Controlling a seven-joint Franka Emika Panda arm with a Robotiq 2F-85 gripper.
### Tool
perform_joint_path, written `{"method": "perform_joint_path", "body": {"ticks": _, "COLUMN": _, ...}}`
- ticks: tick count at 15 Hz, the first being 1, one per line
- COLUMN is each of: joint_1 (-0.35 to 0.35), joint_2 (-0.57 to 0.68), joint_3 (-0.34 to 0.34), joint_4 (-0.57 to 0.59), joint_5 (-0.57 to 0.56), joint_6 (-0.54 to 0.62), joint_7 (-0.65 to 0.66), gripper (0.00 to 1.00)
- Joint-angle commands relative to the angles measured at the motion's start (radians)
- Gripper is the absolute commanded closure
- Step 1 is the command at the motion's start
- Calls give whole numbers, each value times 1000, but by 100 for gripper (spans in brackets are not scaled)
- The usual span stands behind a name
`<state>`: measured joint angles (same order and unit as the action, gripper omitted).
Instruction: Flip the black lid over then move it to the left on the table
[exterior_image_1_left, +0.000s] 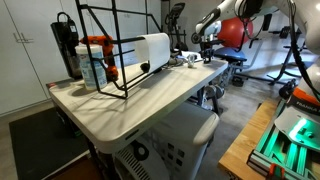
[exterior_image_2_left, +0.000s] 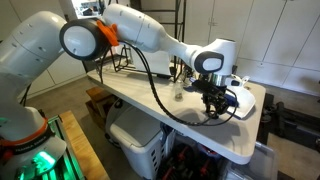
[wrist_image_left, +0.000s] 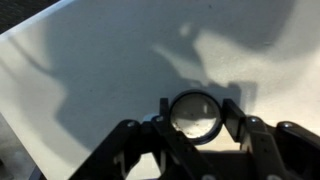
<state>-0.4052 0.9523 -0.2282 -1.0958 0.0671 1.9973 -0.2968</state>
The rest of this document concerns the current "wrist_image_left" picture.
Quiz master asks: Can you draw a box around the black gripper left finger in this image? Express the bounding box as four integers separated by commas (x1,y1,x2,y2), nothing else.
68,97,214,180

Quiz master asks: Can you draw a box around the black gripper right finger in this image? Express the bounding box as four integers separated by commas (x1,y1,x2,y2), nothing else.
221,98,320,180

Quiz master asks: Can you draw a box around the small round clear lid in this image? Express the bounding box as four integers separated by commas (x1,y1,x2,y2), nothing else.
168,89,224,146

